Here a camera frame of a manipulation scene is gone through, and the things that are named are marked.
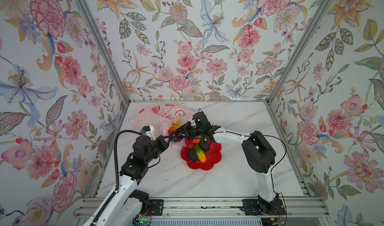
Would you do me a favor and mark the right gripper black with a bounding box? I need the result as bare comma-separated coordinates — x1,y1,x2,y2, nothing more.
175,122,204,142

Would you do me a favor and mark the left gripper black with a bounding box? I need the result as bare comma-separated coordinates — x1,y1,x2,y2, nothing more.
143,136,173,166

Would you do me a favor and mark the large orange red mango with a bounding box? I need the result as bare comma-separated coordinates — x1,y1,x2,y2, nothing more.
168,120,181,135

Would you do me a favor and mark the dark avocado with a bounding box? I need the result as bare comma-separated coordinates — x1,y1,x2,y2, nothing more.
186,149,199,163
199,140,211,153

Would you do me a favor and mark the pink plastic bag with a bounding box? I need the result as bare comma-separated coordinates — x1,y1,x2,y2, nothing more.
131,103,195,138

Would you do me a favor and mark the green cucumber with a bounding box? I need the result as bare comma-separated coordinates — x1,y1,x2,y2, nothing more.
194,144,207,164

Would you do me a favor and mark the red flower-shaped plate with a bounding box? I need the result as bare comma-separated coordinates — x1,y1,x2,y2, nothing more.
180,140,222,171

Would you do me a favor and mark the dark purple grape bunch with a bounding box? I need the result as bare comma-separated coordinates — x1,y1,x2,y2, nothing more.
170,131,184,144

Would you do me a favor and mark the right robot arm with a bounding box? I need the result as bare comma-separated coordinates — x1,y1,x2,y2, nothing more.
168,111,284,216

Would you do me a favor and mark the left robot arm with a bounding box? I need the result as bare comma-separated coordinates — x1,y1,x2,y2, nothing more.
84,135,170,226

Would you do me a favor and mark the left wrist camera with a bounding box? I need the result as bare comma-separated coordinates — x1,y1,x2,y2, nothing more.
141,126,155,141

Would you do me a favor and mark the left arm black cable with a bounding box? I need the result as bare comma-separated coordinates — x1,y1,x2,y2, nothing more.
89,129,145,226

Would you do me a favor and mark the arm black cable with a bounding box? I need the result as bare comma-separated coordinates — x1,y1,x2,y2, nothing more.
89,129,145,226
197,108,288,226

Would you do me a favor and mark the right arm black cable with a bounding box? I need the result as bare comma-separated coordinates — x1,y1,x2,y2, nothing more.
197,108,288,226

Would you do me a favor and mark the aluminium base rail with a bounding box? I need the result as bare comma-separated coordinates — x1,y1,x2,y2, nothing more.
73,196,331,219

